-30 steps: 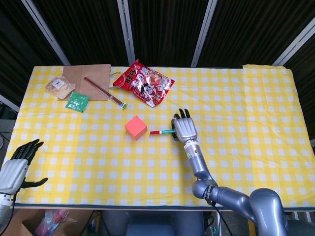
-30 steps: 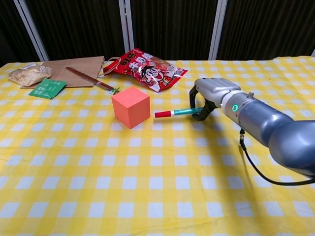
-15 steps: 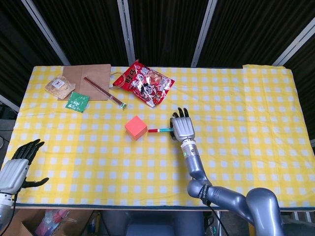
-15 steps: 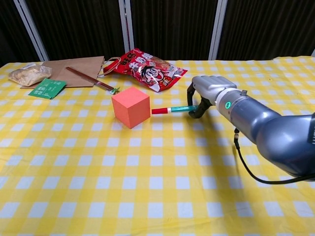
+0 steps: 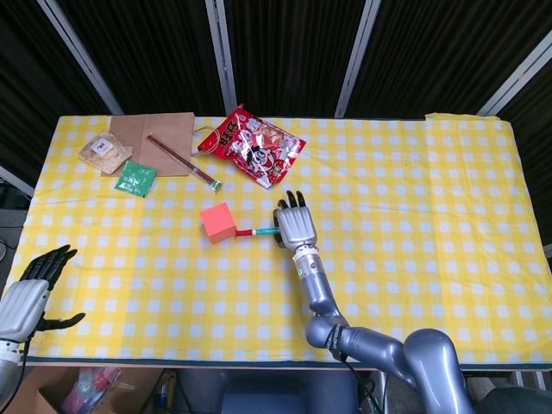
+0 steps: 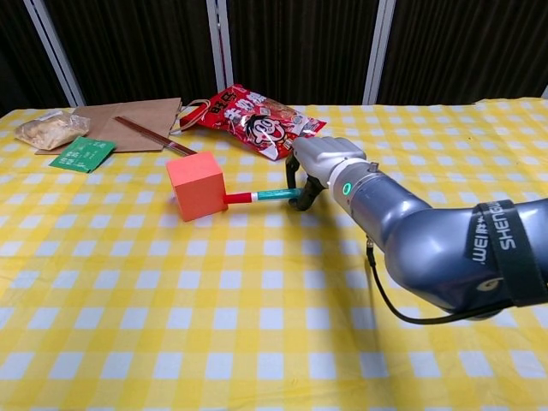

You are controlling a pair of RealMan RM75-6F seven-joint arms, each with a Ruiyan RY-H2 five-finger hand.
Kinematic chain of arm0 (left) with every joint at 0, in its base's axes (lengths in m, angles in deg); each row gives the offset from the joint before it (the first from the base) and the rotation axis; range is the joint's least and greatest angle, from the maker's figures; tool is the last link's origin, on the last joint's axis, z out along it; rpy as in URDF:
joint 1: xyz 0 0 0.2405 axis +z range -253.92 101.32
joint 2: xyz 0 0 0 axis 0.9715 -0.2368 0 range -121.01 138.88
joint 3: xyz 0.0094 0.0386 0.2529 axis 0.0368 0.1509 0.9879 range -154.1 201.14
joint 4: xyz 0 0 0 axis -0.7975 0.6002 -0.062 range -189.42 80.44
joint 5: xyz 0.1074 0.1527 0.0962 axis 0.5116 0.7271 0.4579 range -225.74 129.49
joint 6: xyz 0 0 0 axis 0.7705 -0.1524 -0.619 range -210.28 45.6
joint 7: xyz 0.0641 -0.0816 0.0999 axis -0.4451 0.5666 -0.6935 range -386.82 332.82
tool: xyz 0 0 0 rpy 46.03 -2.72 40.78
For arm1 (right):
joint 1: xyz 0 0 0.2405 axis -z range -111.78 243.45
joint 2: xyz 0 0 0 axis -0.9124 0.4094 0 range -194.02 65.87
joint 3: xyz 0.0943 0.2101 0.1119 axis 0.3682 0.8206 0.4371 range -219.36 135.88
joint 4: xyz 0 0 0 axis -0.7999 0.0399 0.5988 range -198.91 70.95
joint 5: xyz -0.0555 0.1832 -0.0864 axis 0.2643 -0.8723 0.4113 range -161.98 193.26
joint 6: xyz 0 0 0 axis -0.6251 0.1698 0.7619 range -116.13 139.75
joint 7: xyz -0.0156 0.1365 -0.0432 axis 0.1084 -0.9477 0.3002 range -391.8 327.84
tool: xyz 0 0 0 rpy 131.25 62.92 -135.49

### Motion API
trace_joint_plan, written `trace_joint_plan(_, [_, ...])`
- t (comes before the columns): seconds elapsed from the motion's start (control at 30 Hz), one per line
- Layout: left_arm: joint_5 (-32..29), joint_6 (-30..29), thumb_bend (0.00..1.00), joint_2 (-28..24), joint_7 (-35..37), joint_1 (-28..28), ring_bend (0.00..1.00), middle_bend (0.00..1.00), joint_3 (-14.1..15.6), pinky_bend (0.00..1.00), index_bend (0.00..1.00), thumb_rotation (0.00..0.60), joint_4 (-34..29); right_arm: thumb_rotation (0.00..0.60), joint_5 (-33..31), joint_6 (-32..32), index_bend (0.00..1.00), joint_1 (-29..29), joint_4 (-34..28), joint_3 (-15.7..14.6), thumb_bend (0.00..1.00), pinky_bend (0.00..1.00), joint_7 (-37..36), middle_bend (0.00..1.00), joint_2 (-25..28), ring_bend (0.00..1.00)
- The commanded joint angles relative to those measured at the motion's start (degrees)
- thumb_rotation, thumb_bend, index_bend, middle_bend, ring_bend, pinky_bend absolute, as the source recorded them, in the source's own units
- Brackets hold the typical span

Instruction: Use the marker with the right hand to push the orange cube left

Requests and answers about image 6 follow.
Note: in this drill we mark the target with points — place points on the green sachet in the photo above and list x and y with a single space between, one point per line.
83 154

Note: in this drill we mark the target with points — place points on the white frame post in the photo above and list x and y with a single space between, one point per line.
545 92
55 51
220 47
379 51

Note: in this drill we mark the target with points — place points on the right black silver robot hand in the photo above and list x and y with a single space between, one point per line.
325 156

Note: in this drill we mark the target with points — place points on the red cartoon snack bag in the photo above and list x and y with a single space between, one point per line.
257 126

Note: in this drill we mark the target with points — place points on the brown paper bag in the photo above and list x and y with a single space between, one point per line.
141 113

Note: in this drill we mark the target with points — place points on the chopsticks in red sleeve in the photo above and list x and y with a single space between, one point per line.
150 136

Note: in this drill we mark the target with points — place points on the orange cube block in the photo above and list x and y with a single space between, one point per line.
199 188

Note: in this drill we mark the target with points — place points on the red and teal marker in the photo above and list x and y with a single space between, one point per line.
274 195

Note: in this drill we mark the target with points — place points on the yellow checked tablecloth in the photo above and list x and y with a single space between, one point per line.
171 308

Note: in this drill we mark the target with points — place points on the black pleated curtain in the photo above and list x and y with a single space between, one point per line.
299 47

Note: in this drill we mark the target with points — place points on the clear biscuit pack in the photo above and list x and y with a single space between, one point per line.
49 130

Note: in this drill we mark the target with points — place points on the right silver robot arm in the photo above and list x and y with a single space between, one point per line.
419 240

